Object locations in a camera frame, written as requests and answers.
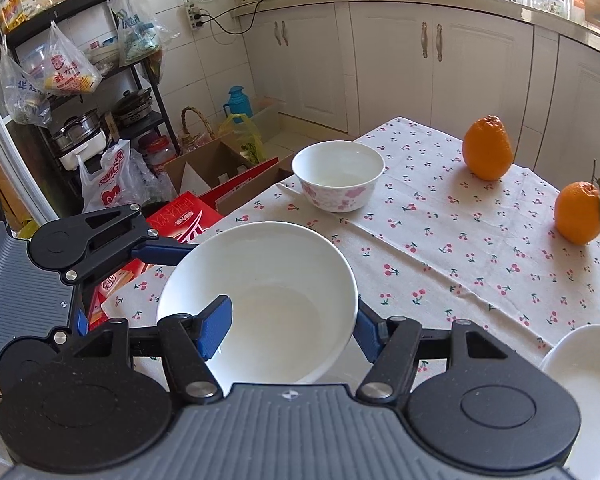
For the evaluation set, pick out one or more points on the plastic jar with red lid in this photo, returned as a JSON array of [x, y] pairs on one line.
[[157, 152]]

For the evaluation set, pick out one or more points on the white kitchen cabinet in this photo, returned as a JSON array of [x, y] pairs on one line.
[[390, 85]]

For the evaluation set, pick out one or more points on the steel pot with lid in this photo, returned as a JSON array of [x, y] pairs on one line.
[[77, 130]]

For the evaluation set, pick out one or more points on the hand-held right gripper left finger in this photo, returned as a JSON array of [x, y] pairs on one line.
[[215, 327]]

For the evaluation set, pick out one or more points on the yellow plastic bag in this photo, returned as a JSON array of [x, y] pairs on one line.
[[237, 127]]

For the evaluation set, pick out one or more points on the plastic bag with red-yellow print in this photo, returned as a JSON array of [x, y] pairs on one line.
[[65, 72]]

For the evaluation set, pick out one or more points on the clear plastic bin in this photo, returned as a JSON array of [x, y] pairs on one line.
[[270, 117]]

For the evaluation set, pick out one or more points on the white power strip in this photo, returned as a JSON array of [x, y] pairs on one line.
[[192, 15]]

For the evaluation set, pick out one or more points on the round orange with leaf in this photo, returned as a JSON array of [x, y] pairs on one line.
[[577, 212]]

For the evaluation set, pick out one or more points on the pear-shaped orange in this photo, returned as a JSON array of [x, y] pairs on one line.
[[487, 150]]

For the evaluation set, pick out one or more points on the white fruit-print plate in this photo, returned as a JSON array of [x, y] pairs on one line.
[[587, 385]]

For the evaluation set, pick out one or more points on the white pink-flowered bowl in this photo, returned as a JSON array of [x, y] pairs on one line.
[[280, 280], [337, 195]]

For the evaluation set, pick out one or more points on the white plastic bag red print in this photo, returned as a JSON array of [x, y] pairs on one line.
[[105, 180]]

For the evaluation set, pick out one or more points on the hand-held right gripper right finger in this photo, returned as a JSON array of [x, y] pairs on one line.
[[367, 332]]

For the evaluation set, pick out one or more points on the black metal shelf rack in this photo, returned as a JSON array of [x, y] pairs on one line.
[[55, 12]]

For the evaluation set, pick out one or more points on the white electric pot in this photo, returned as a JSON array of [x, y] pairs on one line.
[[85, 155]]

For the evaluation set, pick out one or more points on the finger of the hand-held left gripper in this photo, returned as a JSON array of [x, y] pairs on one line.
[[82, 322], [162, 254]]

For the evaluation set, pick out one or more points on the blue thermos flask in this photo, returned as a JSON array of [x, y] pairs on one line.
[[239, 105]]

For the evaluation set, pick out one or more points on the clear plastic bag blue print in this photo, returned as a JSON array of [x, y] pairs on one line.
[[22, 95]]

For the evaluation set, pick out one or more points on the cherry-print tablecloth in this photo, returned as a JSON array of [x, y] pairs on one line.
[[430, 260]]

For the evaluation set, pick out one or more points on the black wok with lid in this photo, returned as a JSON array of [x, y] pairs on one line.
[[132, 105]]

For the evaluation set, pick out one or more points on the brown cardboard box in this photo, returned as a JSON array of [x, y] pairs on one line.
[[200, 165]]

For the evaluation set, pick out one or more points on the red gift box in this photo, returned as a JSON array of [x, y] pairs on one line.
[[180, 220]]

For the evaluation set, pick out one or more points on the clear bag with green contents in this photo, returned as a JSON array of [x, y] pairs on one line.
[[140, 35]]

